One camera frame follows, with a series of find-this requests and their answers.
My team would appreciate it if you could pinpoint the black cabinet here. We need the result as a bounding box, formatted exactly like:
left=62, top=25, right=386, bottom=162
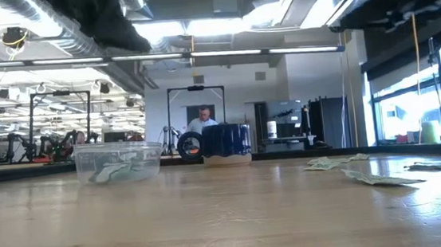
left=307, top=95, right=352, bottom=151

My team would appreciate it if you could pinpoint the large glass window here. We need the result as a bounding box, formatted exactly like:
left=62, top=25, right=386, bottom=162
left=364, top=35, right=441, bottom=147

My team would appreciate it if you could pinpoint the overhead LED light bar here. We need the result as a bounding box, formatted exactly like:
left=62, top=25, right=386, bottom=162
left=0, top=29, right=346, bottom=83

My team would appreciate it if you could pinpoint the black gantry frame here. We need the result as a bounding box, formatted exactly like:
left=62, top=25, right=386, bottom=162
left=24, top=87, right=97, bottom=163
left=163, top=82, right=230, bottom=156

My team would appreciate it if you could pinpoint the person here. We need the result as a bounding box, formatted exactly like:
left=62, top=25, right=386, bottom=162
left=184, top=104, right=221, bottom=137
left=73, top=130, right=88, bottom=147

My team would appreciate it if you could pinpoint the black yellow cord reel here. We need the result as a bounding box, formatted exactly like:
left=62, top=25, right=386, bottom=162
left=0, top=25, right=31, bottom=51

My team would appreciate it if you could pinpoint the silver ventilation duct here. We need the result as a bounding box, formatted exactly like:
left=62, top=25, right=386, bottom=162
left=0, top=0, right=151, bottom=108

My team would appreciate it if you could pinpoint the clear plastic container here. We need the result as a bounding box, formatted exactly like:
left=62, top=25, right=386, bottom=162
left=72, top=137, right=166, bottom=188

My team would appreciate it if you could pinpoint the dark blue ceramic mug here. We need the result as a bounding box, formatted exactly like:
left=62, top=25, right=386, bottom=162
left=175, top=121, right=254, bottom=172

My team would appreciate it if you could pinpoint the black aluminium table frame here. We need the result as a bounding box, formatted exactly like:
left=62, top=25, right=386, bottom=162
left=0, top=127, right=441, bottom=196

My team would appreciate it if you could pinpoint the pale green cup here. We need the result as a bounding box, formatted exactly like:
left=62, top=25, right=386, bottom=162
left=419, top=120, right=441, bottom=145

